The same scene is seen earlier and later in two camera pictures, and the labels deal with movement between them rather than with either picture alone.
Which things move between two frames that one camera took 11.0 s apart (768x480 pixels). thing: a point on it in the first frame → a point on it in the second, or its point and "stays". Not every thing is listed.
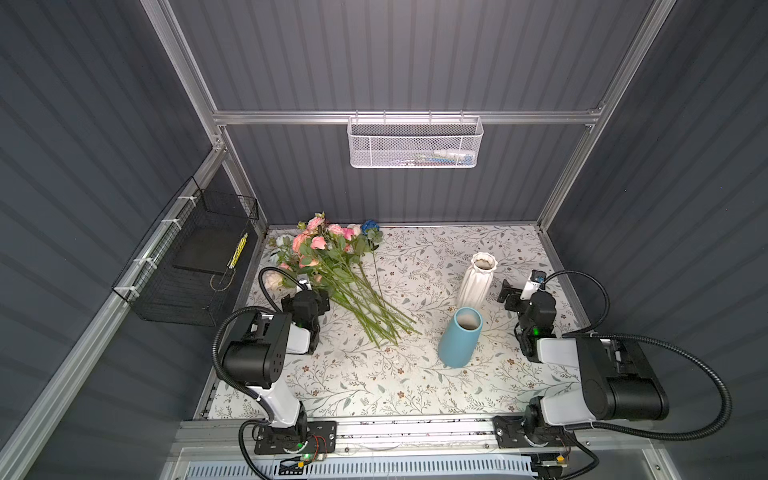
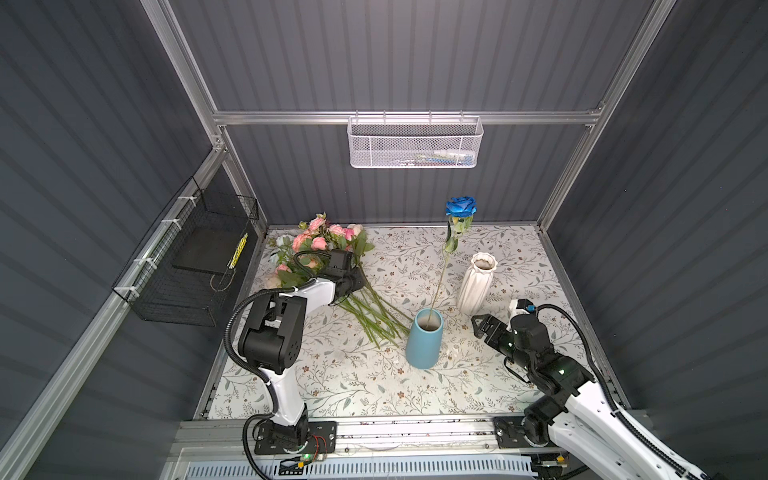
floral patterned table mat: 467,360 stays
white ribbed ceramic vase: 477,283 stays
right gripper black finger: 511,297 → 485,325
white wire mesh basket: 415,141 stays
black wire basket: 184,270 stays
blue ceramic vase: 459,340 → 425,339
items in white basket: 439,157 stays
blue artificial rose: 371,228 → 461,210
